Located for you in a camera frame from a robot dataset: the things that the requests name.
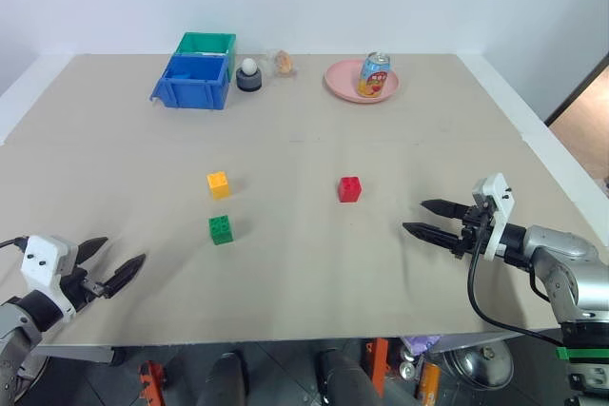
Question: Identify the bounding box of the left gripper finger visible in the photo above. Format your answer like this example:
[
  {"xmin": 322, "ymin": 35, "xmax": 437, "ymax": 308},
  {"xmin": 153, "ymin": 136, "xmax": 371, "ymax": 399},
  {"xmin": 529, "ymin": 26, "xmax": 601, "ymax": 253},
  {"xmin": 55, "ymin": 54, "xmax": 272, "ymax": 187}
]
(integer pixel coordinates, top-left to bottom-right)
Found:
[
  {"xmin": 76, "ymin": 237, "xmax": 110, "ymax": 266},
  {"xmin": 104, "ymin": 253, "xmax": 147, "ymax": 300}
]

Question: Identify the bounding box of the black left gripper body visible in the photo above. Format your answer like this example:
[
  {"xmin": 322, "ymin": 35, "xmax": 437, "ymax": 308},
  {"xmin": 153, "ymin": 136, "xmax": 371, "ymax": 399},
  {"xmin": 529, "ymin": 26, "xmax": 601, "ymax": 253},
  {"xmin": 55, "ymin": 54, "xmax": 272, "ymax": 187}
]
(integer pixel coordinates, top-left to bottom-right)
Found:
[{"xmin": 58, "ymin": 251, "xmax": 113, "ymax": 315}]

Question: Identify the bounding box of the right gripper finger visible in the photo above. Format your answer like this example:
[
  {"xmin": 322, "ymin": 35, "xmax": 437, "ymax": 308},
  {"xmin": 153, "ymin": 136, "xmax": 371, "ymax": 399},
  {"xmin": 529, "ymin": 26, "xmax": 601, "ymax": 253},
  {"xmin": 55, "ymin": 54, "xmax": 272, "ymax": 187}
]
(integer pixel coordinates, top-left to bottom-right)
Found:
[
  {"xmin": 420, "ymin": 198, "xmax": 473, "ymax": 222},
  {"xmin": 402, "ymin": 221, "xmax": 465, "ymax": 261}
]

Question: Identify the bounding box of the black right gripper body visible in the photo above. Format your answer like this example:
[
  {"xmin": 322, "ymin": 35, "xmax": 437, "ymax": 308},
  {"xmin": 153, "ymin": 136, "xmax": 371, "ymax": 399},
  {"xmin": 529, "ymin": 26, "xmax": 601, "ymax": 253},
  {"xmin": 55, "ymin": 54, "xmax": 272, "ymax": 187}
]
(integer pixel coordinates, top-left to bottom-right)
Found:
[{"xmin": 459, "ymin": 203, "xmax": 494, "ymax": 258}]

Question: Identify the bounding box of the red toy block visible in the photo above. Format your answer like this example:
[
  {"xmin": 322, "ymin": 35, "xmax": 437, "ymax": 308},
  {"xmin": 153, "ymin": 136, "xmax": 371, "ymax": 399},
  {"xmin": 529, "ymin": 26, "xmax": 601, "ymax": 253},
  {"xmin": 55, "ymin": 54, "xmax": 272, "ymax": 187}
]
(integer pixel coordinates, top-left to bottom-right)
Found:
[{"xmin": 338, "ymin": 176, "xmax": 363, "ymax": 204}]

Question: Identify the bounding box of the green toy block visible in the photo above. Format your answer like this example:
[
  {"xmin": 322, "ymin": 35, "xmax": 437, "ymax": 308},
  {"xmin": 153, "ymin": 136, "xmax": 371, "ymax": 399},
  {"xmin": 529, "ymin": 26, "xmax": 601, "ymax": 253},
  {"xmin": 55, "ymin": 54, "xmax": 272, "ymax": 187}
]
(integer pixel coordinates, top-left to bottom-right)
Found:
[{"xmin": 207, "ymin": 214, "xmax": 235, "ymax": 246}]

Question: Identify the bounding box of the purple plastic bag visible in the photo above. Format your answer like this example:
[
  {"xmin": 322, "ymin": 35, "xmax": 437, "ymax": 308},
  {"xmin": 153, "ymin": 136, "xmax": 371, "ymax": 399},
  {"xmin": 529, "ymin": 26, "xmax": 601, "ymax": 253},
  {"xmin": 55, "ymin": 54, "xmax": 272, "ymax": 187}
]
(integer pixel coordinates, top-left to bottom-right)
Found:
[{"xmin": 399, "ymin": 334, "xmax": 442, "ymax": 356}]

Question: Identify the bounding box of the orange clamp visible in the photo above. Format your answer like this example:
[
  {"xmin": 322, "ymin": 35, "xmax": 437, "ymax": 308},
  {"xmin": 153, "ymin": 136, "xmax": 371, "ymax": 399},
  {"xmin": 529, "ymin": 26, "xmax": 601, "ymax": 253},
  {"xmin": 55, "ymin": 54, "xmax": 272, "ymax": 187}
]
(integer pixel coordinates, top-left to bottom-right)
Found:
[
  {"xmin": 138, "ymin": 360, "xmax": 167, "ymax": 406},
  {"xmin": 364, "ymin": 338, "xmax": 389, "ymax": 398}
]

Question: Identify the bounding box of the yellow toy block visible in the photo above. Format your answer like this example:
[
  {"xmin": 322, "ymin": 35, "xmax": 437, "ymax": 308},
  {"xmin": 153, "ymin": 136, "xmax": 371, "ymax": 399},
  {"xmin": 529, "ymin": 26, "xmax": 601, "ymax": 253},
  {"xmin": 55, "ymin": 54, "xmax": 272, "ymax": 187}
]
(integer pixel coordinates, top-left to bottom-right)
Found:
[{"xmin": 206, "ymin": 170, "xmax": 231, "ymax": 202}]

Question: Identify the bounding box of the dark rounded shape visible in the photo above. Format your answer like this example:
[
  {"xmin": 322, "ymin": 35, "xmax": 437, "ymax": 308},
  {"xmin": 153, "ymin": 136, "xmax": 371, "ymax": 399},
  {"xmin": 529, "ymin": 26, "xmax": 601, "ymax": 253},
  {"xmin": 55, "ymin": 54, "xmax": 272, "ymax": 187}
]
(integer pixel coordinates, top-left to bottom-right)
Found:
[
  {"xmin": 317, "ymin": 350, "xmax": 378, "ymax": 406},
  {"xmin": 205, "ymin": 352, "xmax": 250, "ymax": 406}
]

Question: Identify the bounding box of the orange drink can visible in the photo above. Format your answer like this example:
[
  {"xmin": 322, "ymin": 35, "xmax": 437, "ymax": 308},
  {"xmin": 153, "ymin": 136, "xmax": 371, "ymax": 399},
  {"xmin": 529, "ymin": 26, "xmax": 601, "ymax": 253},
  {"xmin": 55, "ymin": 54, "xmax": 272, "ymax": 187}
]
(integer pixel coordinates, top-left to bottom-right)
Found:
[{"xmin": 415, "ymin": 361, "xmax": 442, "ymax": 403}]

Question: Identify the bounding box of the colourful drink can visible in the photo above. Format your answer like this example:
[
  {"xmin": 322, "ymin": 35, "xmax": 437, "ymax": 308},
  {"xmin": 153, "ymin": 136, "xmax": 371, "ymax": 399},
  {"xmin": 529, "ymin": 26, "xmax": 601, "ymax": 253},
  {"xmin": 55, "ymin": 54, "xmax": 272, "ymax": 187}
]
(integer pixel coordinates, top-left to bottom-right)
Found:
[{"xmin": 357, "ymin": 50, "xmax": 393, "ymax": 99}]

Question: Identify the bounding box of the brown wooden door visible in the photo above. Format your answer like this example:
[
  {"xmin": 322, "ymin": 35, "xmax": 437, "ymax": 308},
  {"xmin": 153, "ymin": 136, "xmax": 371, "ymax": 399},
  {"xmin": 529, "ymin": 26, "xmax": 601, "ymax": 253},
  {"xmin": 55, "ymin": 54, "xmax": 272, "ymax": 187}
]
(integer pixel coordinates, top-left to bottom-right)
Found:
[{"xmin": 544, "ymin": 50, "xmax": 609, "ymax": 184}]

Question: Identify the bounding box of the beige table cover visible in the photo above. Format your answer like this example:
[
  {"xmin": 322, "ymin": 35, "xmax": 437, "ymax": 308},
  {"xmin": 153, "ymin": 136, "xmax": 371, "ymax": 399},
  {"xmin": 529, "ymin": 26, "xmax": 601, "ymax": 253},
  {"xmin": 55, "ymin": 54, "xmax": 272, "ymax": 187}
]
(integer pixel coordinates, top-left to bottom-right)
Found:
[{"xmin": 0, "ymin": 52, "xmax": 609, "ymax": 346}]

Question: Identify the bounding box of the pink plate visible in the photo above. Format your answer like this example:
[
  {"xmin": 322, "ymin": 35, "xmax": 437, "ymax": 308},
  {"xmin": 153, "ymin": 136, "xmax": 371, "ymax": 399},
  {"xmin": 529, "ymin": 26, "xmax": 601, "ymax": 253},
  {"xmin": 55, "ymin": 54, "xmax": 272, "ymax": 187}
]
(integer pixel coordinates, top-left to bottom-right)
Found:
[{"xmin": 324, "ymin": 59, "xmax": 402, "ymax": 105}]

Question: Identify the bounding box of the blue plastic storage bin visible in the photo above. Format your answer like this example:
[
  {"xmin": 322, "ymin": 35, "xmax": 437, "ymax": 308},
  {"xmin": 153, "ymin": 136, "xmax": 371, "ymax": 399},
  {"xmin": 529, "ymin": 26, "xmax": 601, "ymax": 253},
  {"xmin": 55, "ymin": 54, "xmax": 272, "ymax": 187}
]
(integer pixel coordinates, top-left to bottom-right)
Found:
[{"xmin": 150, "ymin": 53, "xmax": 229, "ymax": 112}]

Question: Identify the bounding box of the bread in clear bag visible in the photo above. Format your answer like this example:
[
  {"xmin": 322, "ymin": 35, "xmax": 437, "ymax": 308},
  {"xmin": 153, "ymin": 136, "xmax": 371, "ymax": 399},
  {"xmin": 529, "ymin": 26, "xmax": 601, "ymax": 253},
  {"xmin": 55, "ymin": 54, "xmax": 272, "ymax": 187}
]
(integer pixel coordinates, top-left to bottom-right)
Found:
[{"xmin": 264, "ymin": 48, "xmax": 300, "ymax": 79}]

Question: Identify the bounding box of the dark grey round holder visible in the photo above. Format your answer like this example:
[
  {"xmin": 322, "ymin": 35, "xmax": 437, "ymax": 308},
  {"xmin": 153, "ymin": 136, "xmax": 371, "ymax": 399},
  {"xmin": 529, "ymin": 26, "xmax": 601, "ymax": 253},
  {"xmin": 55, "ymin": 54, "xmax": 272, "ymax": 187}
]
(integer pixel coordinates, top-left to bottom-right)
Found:
[{"xmin": 235, "ymin": 67, "xmax": 265, "ymax": 94}]

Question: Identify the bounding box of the green plastic storage bin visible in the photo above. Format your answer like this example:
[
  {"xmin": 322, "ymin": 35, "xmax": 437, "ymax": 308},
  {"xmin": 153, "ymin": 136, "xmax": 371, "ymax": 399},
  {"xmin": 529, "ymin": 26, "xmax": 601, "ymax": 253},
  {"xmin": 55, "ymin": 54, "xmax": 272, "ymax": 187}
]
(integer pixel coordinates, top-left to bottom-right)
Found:
[{"xmin": 173, "ymin": 31, "xmax": 238, "ymax": 83}]

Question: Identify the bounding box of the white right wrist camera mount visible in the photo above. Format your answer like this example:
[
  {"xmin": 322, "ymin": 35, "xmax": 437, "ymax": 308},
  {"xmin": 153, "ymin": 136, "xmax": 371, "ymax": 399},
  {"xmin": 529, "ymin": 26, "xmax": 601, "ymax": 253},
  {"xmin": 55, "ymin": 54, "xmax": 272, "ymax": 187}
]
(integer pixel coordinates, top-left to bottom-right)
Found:
[{"xmin": 471, "ymin": 172, "xmax": 517, "ymax": 262}]

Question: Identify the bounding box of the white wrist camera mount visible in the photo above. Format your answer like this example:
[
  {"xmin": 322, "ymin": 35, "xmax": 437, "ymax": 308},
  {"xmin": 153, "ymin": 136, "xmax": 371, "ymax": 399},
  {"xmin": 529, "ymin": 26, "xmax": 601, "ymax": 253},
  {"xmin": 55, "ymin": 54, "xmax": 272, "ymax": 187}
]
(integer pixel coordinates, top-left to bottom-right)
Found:
[
  {"xmin": 471, "ymin": 172, "xmax": 517, "ymax": 262},
  {"xmin": 21, "ymin": 234, "xmax": 78, "ymax": 319}
]

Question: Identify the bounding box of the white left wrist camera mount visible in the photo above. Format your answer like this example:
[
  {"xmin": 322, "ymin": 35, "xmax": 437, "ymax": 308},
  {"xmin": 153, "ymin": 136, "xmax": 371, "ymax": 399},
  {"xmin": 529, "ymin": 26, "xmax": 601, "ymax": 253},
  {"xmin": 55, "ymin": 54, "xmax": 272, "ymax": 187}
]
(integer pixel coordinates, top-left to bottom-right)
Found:
[{"xmin": 21, "ymin": 234, "xmax": 78, "ymax": 319}]

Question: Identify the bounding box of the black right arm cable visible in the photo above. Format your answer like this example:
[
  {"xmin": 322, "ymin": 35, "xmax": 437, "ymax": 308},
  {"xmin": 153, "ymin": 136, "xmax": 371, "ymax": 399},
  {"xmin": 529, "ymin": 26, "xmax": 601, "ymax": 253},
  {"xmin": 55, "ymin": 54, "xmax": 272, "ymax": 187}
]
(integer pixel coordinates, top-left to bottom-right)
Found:
[{"xmin": 467, "ymin": 213, "xmax": 565, "ymax": 348}]

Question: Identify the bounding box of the grey table frame bar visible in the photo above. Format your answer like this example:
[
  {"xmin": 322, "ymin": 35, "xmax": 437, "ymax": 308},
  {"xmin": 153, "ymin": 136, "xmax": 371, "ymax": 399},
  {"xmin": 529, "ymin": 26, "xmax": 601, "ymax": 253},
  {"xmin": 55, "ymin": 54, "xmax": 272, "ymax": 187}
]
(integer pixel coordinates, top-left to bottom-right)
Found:
[{"xmin": 33, "ymin": 343, "xmax": 116, "ymax": 365}]

